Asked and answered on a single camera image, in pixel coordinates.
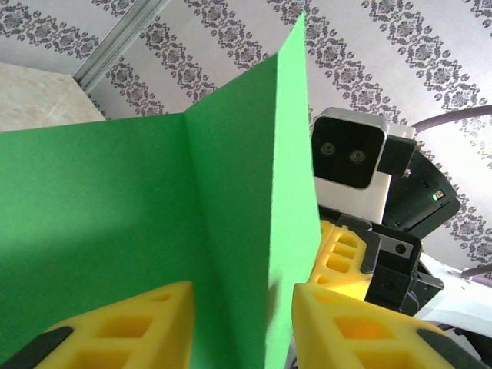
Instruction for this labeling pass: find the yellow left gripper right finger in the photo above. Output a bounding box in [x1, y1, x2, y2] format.
[291, 283, 487, 369]

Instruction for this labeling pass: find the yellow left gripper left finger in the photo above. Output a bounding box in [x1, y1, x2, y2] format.
[7, 281, 195, 369]

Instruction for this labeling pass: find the green paper sheet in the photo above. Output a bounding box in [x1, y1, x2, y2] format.
[0, 11, 322, 369]

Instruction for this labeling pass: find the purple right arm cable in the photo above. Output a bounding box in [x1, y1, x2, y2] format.
[414, 104, 492, 281]

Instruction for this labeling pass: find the aluminium frame post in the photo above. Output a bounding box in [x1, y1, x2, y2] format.
[75, 0, 167, 94]

